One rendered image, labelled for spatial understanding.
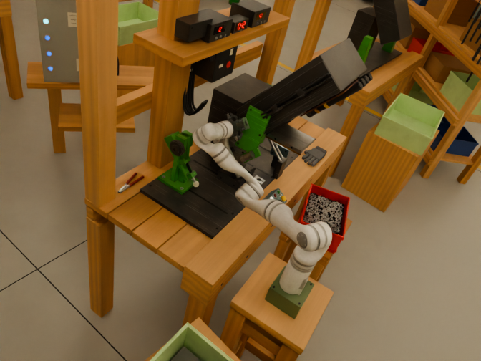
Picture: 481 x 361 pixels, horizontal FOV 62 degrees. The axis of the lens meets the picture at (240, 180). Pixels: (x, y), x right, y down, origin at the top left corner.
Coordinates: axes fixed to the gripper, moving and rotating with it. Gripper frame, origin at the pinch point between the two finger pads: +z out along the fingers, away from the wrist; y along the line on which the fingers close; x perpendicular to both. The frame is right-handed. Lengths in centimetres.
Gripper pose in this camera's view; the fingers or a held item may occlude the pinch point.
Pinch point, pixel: (240, 124)
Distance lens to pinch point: 190.7
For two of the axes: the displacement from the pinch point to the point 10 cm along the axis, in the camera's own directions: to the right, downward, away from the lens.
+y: -3.3, -9.4, -0.8
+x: -8.2, 2.5, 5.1
